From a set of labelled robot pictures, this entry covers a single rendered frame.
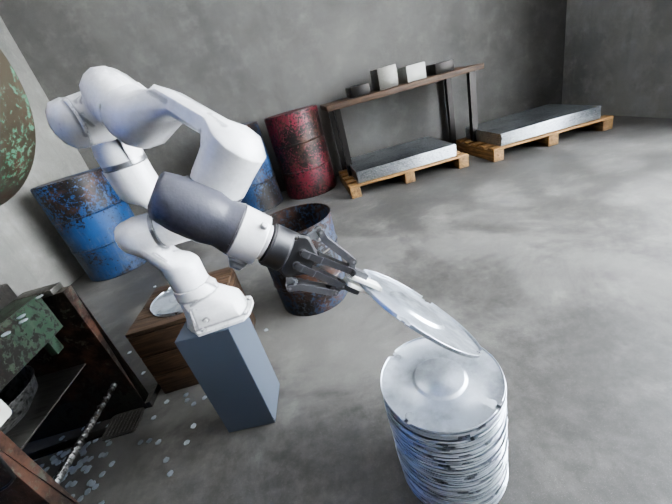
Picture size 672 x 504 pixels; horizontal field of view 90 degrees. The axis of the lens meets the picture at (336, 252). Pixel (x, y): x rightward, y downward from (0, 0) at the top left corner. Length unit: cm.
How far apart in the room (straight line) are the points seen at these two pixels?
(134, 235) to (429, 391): 87
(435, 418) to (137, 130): 83
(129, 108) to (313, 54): 361
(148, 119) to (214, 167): 18
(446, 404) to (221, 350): 69
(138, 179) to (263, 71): 334
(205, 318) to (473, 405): 78
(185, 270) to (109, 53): 370
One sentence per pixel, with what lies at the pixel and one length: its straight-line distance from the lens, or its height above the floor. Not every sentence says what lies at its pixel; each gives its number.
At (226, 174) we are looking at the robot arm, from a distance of 57.
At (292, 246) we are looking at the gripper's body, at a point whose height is 81.
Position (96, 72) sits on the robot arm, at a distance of 84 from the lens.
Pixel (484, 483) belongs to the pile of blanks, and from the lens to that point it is 101.
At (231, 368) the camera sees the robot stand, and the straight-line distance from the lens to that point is 121.
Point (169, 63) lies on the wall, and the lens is 439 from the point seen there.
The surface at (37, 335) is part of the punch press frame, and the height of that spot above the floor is 54.
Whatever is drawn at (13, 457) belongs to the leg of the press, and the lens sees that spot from 133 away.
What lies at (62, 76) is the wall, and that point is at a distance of 479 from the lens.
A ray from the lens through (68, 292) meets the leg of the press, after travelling 155.
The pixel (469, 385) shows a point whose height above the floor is 34.
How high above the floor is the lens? 103
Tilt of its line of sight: 26 degrees down
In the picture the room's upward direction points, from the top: 16 degrees counter-clockwise
